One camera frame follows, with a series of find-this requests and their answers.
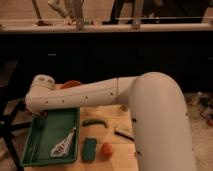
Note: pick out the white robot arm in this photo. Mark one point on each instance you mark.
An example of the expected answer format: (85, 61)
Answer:
(158, 112)

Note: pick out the red bowl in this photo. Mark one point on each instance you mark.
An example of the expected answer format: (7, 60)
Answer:
(71, 83)

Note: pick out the small metal cup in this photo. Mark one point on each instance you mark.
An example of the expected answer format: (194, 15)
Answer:
(124, 108)

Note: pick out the black and grey brush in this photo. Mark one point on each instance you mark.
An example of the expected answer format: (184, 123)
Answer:
(124, 131)

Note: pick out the orange ball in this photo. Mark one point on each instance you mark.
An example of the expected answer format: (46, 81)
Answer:
(107, 149)

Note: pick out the teal sponge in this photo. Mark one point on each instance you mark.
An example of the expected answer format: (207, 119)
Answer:
(89, 149)

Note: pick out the green plastic tray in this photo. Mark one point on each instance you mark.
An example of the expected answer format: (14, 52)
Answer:
(49, 131)

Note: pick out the clear tube in tray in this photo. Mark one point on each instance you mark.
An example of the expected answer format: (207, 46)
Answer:
(33, 151)

